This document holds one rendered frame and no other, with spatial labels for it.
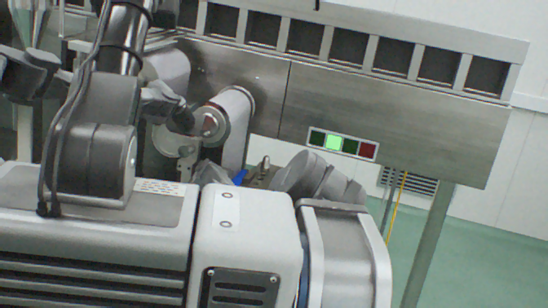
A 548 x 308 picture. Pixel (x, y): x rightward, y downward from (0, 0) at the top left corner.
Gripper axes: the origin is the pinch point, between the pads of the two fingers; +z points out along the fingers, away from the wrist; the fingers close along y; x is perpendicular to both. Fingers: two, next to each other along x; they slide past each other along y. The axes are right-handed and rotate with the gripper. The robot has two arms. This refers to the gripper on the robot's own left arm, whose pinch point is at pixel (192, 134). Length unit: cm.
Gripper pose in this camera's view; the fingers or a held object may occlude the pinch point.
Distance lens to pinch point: 158.8
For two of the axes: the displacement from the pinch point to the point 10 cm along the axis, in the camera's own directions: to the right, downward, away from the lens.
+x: 3.0, -9.0, 3.2
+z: 1.0, 3.6, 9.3
